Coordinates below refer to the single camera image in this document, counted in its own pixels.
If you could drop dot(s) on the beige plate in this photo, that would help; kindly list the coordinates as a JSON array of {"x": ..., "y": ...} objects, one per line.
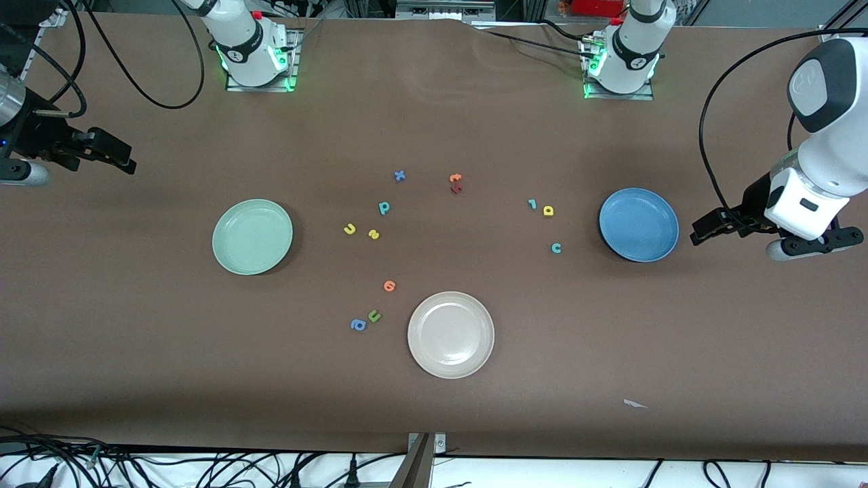
[{"x": 451, "y": 335}]

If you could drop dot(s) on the black power plug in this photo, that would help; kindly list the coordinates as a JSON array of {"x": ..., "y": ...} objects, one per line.
[
  {"x": 352, "y": 474},
  {"x": 295, "y": 480}
]

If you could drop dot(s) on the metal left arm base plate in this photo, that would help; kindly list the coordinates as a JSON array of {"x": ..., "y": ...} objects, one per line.
[{"x": 644, "y": 95}]

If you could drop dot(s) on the brown table cover mat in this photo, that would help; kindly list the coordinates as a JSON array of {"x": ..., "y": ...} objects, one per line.
[{"x": 434, "y": 122}]

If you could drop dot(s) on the grey metal bracket post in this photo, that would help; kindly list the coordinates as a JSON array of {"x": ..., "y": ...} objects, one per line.
[{"x": 417, "y": 468}]

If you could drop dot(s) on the grey metal equipment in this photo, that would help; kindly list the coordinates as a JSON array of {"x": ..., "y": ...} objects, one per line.
[{"x": 441, "y": 10}]

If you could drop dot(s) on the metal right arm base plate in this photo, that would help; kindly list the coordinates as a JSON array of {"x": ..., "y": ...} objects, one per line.
[{"x": 234, "y": 87}]

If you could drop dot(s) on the red box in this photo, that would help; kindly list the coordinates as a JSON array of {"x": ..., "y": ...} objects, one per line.
[{"x": 597, "y": 7}]

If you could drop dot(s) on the blue foam letter a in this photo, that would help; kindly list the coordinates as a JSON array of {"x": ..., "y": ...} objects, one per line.
[{"x": 358, "y": 326}]

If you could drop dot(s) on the white paper scrap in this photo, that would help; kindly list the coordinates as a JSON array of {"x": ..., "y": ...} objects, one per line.
[{"x": 634, "y": 404}]

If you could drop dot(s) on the blue plate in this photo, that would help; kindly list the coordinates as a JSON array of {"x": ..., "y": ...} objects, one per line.
[{"x": 639, "y": 225}]

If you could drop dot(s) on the green plate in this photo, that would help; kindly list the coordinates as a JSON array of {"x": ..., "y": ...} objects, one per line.
[{"x": 252, "y": 237}]

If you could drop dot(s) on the aluminium frame profile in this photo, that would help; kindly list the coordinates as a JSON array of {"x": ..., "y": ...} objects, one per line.
[
  {"x": 51, "y": 27},
  {"x": 841, "y": 20}
]

